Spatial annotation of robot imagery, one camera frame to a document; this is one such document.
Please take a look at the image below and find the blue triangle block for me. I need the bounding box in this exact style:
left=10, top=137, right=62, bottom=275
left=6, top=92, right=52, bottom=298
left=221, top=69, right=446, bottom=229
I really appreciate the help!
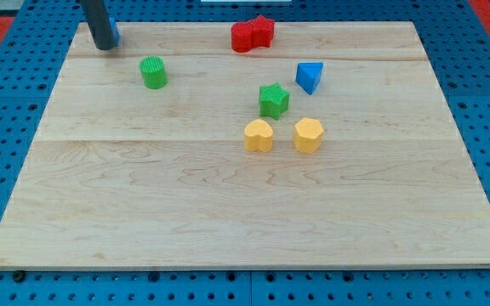
left=295, top=62, right=324, bottom=95

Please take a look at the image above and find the yellow heart block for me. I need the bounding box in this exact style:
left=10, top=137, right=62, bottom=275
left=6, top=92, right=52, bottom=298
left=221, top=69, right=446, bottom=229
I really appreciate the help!
left=243, top=119, right=274, bottom=152

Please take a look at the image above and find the green star block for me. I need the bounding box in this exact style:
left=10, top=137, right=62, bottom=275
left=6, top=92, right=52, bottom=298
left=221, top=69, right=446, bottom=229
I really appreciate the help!
left=259, top=82, right=290, bottom=120

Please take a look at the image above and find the yellow hexagon block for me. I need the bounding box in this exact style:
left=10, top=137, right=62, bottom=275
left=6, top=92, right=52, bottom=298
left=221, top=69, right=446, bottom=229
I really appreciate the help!
left=293, top=117, right=324, bottom=154

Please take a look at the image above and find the wooden board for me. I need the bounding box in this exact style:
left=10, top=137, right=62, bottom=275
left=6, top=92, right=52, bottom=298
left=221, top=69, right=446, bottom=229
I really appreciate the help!
left=0, top=22, right=490, bottom=271

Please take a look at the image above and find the green cylinder block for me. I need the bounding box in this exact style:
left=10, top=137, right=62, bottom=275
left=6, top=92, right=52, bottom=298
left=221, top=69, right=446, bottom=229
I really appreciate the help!
left=139, top=56, right=168, bottom=89

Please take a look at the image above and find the red cylinder block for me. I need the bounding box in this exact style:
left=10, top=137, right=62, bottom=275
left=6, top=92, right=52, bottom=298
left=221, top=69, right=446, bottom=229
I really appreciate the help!
left=231, top=22, right=254, bottom=53

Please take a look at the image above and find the red star block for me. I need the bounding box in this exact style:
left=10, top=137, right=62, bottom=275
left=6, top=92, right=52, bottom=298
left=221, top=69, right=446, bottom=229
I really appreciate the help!
left=248, top=14, right=275, bottom=48

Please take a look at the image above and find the blue block behind rod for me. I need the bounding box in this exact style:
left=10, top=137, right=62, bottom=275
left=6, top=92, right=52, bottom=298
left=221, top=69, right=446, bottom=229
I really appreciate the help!
left=109, top=17, right=120, bottom=47

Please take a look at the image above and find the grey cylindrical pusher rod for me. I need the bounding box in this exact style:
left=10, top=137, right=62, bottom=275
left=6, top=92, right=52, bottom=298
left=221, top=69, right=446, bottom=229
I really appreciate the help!
left=80, top=0, right=116, bottom=50

